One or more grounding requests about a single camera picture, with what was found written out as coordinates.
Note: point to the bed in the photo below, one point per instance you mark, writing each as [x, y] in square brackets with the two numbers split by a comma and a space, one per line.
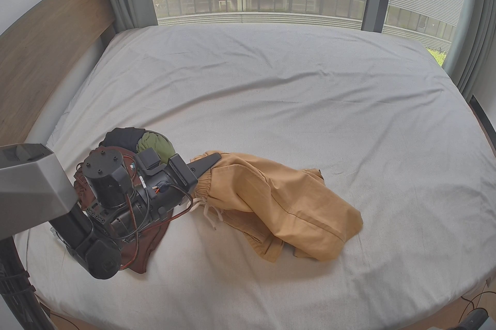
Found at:
[294, 103]

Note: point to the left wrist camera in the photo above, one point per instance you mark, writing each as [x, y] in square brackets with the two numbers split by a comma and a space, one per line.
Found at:
[149, 160]

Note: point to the brown garment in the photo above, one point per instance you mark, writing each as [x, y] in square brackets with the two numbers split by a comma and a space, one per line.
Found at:
[149, 243]

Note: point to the green garment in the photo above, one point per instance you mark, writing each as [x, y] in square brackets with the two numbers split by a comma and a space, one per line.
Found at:
[157, 146]

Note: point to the black garment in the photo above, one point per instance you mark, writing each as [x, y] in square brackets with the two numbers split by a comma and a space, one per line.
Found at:
[120, 136]

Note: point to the tan shorts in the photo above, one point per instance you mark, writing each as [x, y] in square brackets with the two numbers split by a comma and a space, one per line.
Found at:
[279, 204]

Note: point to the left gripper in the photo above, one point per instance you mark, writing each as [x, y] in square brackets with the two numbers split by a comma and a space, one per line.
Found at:
[166, 189]

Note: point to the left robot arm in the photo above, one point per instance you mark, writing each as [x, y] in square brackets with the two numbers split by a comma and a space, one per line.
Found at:
[31, 185]

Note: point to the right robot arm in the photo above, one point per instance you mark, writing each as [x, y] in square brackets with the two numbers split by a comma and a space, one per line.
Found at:
[474, 322]

